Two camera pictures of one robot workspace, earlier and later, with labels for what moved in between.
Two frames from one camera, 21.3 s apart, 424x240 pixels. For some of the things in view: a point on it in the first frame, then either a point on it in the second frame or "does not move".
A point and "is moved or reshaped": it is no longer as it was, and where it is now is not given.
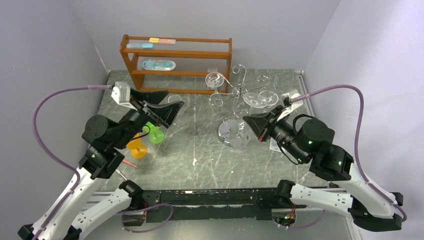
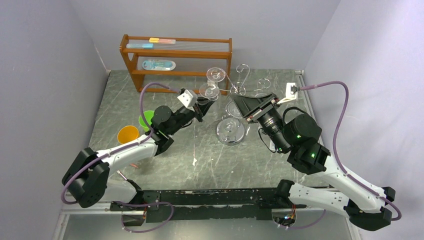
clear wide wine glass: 237,130 to 232,109
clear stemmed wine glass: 215,79 is moved or reshaped
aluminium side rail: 300,73 does not move
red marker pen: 116,170 does not move
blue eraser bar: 140,45 does not move
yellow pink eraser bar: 163,41 does not move
